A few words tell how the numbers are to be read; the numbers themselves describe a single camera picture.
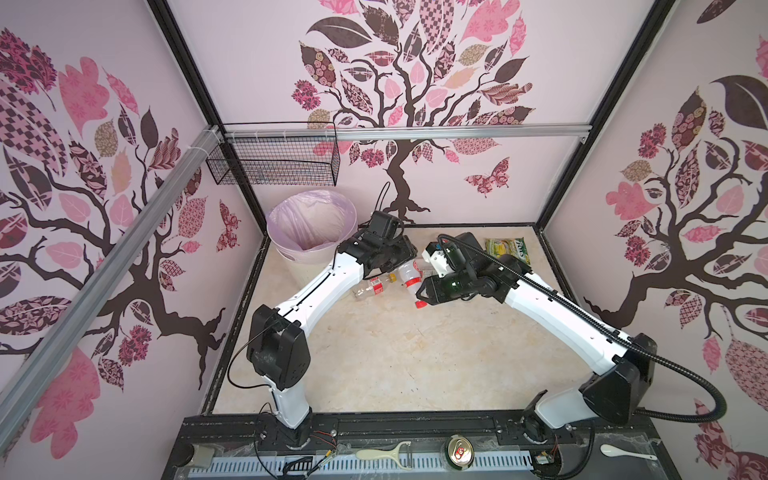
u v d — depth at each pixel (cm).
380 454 71
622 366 40
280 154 95
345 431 75
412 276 76
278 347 45
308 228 98
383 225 63
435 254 68
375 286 98
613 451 71
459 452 62
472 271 56
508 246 110
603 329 43
